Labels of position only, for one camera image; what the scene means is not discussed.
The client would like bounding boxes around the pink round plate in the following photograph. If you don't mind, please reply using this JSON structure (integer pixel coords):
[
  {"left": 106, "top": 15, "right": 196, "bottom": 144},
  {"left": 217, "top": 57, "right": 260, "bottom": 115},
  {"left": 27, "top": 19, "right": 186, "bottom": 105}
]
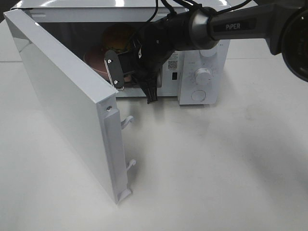
[{"left": 82, "top": 45, "right": 135, "bottom": 85}]

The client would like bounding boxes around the white timer knob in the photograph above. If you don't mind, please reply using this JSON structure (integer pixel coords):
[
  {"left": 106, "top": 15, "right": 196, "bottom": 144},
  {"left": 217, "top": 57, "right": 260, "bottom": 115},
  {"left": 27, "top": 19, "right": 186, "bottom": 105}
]
[{"left": 194, "top": 68, "right": 212, "bottom": 86}]

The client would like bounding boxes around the upper white power knob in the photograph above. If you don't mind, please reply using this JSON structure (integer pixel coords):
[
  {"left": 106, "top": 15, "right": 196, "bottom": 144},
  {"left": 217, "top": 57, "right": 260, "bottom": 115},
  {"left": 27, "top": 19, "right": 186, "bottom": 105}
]
[{"left": 199, "top": 47, "right": 218, "bottom": 58}]

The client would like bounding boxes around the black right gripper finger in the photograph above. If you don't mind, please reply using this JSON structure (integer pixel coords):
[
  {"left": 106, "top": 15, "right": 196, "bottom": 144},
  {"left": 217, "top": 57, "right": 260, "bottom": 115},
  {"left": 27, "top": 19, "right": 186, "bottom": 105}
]
[{"left": 141, "top": 85, "right": 158, "bottom": 104}]

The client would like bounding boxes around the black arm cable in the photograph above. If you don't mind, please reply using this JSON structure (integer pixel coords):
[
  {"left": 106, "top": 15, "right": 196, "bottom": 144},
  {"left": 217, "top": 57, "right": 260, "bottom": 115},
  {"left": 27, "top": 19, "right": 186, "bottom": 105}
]
[{"left": 129, "top": 0, "right": 251, "bottom": 46}]

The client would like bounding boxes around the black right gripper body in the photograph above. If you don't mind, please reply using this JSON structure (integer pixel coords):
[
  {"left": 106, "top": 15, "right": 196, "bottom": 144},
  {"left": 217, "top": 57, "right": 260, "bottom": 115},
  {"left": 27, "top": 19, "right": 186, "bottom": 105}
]
[{"left": 117, "top": 24, "right": 175, "bottom": 88}]

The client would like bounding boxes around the round white door button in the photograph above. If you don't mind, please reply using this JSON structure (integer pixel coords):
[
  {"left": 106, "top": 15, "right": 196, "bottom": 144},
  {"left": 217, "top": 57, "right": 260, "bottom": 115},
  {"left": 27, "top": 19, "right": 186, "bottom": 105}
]
[{"left": 191, "top": 90, "right": 206, "bottom": 102}]

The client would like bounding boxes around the white microwave door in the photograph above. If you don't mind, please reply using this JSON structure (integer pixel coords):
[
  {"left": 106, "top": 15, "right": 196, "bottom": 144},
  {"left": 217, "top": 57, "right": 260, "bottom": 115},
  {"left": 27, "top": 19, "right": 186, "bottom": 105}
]
[{"left": 4, "top": 10, "right": 136, "bottom": 203}]

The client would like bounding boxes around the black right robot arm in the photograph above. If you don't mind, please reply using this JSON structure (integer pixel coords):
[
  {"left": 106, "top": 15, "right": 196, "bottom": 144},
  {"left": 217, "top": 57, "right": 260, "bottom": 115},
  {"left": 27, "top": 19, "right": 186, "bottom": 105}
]
[{"left": 113, "top": 0, "right": 308, "bottom": 103}]

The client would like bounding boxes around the burger with lettuce and tomato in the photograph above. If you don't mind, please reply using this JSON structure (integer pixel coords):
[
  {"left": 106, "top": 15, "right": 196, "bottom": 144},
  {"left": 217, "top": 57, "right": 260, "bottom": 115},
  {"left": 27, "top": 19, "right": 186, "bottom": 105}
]
[{"left": 102, "top": 23, "right": 136, "bottom": 53}]

